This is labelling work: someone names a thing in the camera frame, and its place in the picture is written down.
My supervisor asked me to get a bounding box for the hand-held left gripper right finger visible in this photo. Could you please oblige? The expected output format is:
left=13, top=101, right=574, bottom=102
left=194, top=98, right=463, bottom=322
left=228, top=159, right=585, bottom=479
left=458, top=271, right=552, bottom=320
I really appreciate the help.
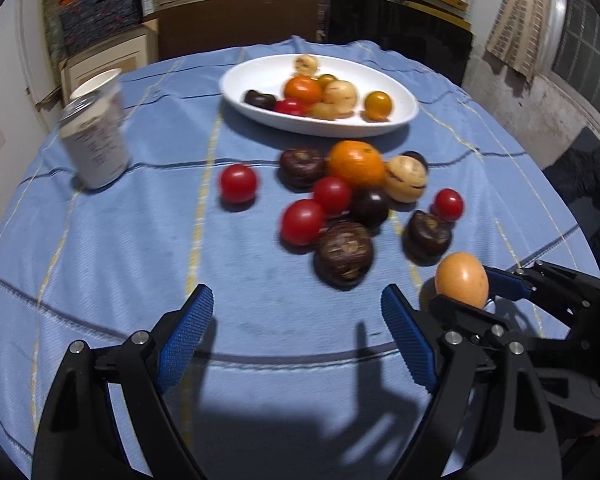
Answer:
left=380, top=283, right=563, bottom=480

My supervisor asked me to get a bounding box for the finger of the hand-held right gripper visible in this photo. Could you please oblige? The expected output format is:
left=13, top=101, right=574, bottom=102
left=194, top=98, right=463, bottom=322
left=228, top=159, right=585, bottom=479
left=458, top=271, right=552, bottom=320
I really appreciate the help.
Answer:
left=427, top=294, right=571, bottom=361
left=484, top=260, right=600, bottom=328

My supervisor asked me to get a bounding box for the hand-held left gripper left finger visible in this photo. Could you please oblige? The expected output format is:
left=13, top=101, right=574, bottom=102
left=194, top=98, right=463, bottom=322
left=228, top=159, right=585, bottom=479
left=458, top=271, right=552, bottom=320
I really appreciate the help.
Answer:
left=31, top=283, right=216, bottom=480

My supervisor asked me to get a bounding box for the tan striped passion fruit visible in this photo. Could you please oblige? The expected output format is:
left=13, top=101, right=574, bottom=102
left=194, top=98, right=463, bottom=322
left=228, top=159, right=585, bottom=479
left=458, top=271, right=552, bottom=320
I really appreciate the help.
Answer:
left=383, top=155, right=428, bottom=204

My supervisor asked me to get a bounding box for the orange mandarin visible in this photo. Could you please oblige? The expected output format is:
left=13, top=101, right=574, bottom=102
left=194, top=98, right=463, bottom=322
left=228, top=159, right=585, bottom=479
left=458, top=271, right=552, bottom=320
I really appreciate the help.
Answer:
left=327, top=140, right=386, bottom=190
left=284, top=75, right=323, bottom=103

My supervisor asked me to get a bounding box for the white oval plate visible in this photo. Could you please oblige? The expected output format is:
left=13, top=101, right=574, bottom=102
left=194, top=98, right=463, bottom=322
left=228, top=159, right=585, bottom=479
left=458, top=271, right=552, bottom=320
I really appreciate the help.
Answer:
left=219, top=53, right=420, bottom=138

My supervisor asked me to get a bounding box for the blue checked tablecloth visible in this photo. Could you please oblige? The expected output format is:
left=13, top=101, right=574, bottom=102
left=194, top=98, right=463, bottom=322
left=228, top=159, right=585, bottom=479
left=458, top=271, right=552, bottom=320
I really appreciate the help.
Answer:
left=0, top=35, right=600, bottom=480

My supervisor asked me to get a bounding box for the black garment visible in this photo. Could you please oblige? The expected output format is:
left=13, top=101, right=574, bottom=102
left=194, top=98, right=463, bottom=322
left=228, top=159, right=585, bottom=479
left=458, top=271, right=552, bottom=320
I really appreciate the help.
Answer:
left=542, top=127, right=600, bottom=266

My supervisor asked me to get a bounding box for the white beverage can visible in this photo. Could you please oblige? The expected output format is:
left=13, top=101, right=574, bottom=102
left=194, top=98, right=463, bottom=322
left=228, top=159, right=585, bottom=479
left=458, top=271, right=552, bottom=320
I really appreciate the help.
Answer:
left=59, top=96, right=132, bottom=191

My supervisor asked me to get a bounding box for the barred window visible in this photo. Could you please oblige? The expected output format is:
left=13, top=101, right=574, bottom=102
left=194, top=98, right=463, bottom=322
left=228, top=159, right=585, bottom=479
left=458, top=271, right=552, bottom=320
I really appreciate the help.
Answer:
left=550, top=0, right=600, bottom=131

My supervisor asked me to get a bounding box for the white paper cup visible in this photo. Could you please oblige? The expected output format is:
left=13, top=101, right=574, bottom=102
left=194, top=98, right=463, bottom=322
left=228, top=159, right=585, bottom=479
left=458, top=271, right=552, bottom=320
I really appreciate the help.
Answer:
left=69, top=68, right=126, bottom=126

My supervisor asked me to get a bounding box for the brick-pattern hanging cloth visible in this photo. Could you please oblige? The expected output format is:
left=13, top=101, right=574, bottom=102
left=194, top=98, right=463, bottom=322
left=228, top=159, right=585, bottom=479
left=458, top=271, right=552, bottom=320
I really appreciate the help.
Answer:
left=485, top=0, right=556, bottom=83

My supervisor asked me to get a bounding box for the black flat panel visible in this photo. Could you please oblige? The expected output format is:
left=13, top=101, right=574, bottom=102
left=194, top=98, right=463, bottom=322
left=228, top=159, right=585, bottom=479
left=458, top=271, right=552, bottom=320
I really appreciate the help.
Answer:
left=325, top=0, right=473, bottom=88

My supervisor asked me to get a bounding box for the beige framed panel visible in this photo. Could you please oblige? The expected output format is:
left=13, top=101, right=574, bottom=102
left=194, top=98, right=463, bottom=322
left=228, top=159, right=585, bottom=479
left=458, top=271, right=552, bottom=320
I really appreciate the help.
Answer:
left=57, top=20, right=161, bottom=106

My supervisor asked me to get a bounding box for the brown cardboard board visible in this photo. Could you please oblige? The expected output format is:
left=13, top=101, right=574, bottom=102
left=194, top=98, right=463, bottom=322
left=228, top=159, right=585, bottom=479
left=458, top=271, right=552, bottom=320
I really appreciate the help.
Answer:
left=157, top=0, right=328, bottom=63

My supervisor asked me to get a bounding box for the stack of patterned fabric boxes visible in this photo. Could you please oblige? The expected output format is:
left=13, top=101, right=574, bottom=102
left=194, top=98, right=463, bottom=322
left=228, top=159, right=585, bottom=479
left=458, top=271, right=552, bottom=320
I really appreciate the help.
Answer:
left=55, top=0, right=146, bottom=58

